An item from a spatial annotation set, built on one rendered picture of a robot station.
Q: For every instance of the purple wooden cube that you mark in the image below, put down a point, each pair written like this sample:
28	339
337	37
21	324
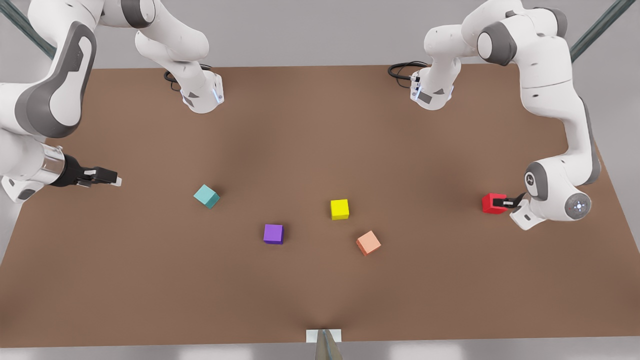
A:
273	233

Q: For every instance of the silver frame post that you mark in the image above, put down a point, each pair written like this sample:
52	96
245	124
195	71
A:
25	25
595	27
325	345

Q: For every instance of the orange wooden cube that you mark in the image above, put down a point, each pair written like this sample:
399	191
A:
368	242

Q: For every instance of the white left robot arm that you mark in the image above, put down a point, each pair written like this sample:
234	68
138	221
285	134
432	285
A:
545	75

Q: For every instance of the yellow wooden cube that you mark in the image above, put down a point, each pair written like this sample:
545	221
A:
339	209

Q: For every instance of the teal wooden cube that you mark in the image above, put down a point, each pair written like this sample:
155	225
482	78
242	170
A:
206	196

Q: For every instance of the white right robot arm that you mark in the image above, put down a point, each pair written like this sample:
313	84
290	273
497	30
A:
55	95

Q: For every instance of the red wooden cube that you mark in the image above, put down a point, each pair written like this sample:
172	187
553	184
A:
491	204

